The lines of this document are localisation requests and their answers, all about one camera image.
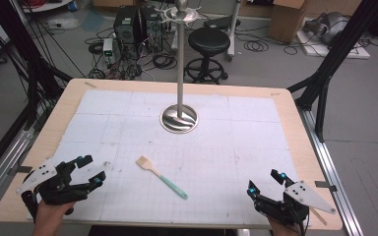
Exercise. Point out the black tape piece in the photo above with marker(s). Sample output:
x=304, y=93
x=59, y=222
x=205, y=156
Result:
x=21, y=169
x=325, y=186

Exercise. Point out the aluminium rail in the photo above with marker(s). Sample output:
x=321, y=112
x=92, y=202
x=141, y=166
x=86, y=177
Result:
x=334, y=177
x=3, y=170

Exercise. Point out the white metal stand leg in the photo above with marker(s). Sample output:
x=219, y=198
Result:
x=233, y=29

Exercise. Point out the white flat board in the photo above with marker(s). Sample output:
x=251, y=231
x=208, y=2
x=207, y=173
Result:
x=347, y=51

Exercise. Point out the black round stool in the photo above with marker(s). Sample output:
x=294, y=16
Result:
x=209, y=41

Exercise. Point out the black computer tower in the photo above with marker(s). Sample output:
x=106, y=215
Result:
x=125, y=29
x=152, y=28

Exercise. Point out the clear plastic bag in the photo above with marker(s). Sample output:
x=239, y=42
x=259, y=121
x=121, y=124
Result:
x=63, y=23

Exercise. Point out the brown cardboard box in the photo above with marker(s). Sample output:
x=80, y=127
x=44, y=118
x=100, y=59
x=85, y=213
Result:
x=287, y=19

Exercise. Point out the tan tape strip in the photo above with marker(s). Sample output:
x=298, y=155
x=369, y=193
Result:
x=275, y=94
x=90, y=84
x=318, y=216

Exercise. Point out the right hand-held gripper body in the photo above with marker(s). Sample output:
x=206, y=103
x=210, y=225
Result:
x=295, y=201

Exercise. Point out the white round table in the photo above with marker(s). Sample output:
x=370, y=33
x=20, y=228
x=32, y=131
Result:
x=46, y=5

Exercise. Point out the grey bag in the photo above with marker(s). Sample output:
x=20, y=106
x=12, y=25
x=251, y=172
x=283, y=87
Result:
x=328, y=26

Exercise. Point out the small grey power supply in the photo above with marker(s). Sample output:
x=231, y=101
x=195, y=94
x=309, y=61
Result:
x=108, y=49

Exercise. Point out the black metal frame post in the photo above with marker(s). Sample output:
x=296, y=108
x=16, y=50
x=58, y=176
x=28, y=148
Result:
x=29, y=65
x=334, y=49

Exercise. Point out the person's left hand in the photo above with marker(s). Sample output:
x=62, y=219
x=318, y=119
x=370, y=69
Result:
x=50, y=219

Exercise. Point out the person's right hand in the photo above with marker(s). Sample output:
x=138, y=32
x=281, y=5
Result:
x=280, y=229

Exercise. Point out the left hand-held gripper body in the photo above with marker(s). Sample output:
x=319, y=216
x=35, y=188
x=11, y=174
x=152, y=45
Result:
x=54, y=190

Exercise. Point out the silver metal hook stand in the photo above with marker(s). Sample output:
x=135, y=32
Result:
x=180, y=65

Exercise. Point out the white grid mat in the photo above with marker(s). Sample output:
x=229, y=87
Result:
x=210, y=157

